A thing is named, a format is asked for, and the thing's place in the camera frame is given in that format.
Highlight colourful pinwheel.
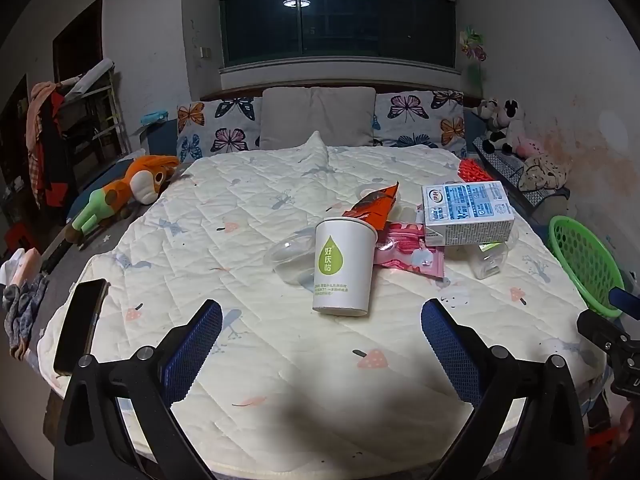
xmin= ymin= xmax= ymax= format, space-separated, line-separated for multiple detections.
xmin=459 ymin=25 xmax=488 ymax=83

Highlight dark window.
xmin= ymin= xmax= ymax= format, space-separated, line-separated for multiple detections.
xmin=219 ymin=0 xmax=458 ymax=72

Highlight hanging clothes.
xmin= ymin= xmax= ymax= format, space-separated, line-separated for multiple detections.
xmin=25 ymin=81 xmax=71 ymax=208

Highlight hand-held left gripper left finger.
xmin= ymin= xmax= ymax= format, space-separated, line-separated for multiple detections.
xmin=52 ymin=299 xmax=223 ymax=480

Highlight grey crumpled cloth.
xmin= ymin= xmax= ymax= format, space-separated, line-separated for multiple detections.
xmin=2 ymin=277 xmax=51 ymax=361

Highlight black smartphone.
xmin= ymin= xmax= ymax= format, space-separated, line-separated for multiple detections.
xmin=52 ymin=278 xmax=110 ymax=377

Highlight beige spotted cloth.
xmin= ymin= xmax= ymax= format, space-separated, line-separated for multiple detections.
xmin=517 ymin=152 xmax=571 ymax=191

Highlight clear plastic cup left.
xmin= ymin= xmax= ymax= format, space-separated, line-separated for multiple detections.
xmin=263 ymin=227 xmax=318 ymax=286

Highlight grey pillow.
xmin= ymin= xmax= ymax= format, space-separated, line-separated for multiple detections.
xmin=259 ymin=86 xmax=377 ymax=150

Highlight white blue milk carton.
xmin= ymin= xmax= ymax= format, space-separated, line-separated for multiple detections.
xmin=421 ymin=181 xmax=516 ymax=247

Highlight pink plush toy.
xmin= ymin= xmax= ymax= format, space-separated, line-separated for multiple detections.
xmin=515 ymin=137 xmax=547 ymax=159

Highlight metal shelf rack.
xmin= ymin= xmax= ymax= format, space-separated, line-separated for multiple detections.
xmin=57 ymin=57 xmax=128 ymax=161

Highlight large butterfly print pillow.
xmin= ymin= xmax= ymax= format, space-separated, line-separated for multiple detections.
xmin=372 ymin=90 xmax=468 ymax=158

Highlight green plastic basket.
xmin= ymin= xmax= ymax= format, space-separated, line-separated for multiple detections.
xmin=548 ymin=215 xmax=626 ymax=320

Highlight white quilted blanket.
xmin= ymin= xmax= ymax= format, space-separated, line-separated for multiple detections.
xmin=37 ymin=131 xmax=608 ymax=461

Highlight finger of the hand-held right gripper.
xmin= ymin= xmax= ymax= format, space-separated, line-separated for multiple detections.
xmin=609 ymin=287 xmax=640 ymax=318
xmin=576 ymin=310 xmax=632 ymax=347

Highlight white pink cloth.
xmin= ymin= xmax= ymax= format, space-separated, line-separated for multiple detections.
xmin=0 ymin=247 xmax=41 ymax=286

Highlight grey white plush toy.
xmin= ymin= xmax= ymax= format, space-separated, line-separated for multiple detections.
xmin=475 ymin=99 xmax=507 ymax=133

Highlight orange plush toy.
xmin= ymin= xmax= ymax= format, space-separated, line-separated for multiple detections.
xmin=62 ymin=155 xmax=181 ymax=246

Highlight small butterfly print pillow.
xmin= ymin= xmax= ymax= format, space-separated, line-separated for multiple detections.
xmin=176 ymin=96 xmax=263 ymax=163

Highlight black white mouse plush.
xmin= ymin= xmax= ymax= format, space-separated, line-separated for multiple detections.
xmin=482 ymin=100 xmax=526 ymax=156

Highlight pink snack packet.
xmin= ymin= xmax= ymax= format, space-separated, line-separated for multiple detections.
xmin=372 ymin=222 xmax=446 ymax=279

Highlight white paper cup green print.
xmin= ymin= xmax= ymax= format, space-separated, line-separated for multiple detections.
xmin=312 ymin=217 xmax=378 ymax=317

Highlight red foam fruit net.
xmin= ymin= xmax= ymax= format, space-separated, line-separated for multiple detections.
xmin=457 ymin=157 xmax=493 ymax=184

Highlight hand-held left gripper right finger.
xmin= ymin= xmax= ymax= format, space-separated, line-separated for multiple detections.
xmin=421 ymin=298 xmax=588 ymax=480

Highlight clear plastic cup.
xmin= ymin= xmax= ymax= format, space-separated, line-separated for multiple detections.
xmin=263 ymin=227 xmax=318 ymax=286
xmin=467 ymin=241 xmax=508 ymax=281

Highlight orange snack wrapper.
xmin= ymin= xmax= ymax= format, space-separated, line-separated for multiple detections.
xmin=341 ymin=182 xmax=402 ymax=233

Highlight dark wooden door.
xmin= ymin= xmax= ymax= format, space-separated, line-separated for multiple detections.
xmin=52 ymin=0 xmax=103 ymax=86

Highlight red stool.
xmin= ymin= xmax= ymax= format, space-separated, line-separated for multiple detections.
xmin=5 ymin=225 xmax=31 ymax=253

